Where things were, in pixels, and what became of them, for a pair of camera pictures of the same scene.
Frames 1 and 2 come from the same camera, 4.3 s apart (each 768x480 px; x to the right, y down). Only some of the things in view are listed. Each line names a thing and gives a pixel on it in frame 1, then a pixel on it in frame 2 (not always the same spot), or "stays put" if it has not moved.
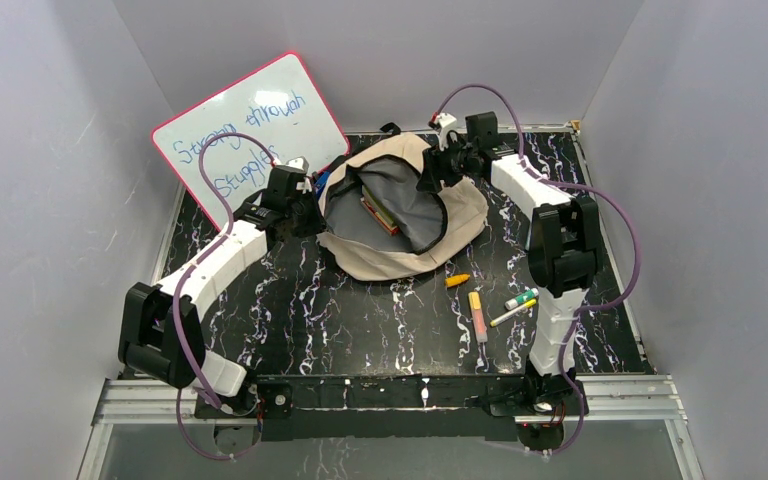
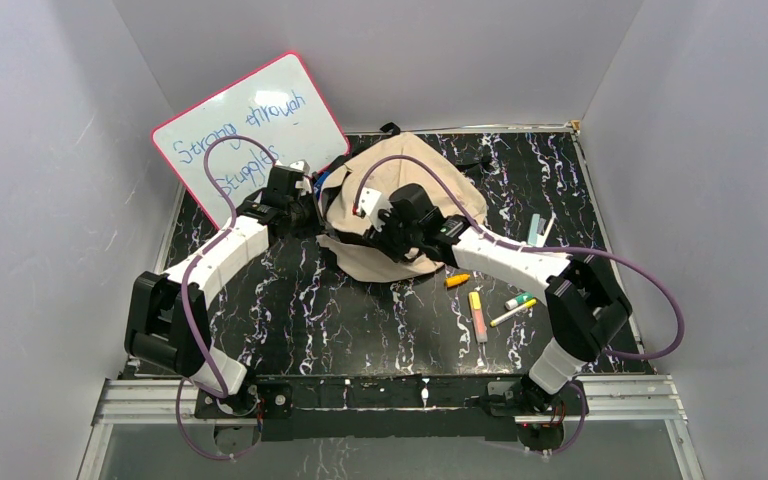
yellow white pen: [514, 311] stays put
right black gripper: [434, 167] to [378, 236]
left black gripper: [311, 211] stays put
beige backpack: [434, 228] stays put
